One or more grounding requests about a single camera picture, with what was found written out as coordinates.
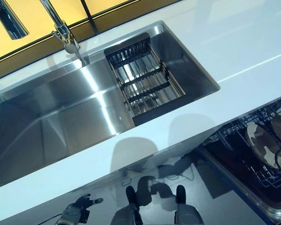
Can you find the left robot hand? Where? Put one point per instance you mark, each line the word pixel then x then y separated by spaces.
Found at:
pixel 73 211

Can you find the cream round plate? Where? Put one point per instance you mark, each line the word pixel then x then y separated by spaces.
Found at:
pixel 279 125
pixel 262 145

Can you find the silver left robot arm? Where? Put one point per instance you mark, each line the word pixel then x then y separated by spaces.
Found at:
pixel 59 221

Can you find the black built-in dishwasher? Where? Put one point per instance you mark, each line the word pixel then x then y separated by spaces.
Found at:
pixel 236 187

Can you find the black left robot foot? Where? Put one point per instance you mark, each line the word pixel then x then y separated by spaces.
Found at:
pixel 131 197

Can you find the black robot foot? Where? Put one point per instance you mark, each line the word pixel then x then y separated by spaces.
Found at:
pixel 181 194
pixel 131 197

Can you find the stainless steel sink basin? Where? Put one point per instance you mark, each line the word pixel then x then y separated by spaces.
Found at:
pixel 61 122

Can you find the black right robot foot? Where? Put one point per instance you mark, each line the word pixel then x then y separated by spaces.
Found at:
pixel 181 194

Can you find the grey right robot leg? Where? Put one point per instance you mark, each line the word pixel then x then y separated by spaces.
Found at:
pixel 189 215

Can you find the black sink dish rack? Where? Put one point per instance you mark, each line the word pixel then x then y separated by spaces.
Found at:
pixel 126 45

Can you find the chrome pull-down kitchen faucet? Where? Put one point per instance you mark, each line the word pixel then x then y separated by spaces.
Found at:
pixel 61 25

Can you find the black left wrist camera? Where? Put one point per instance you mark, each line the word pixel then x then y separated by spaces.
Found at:
pixel 85 216

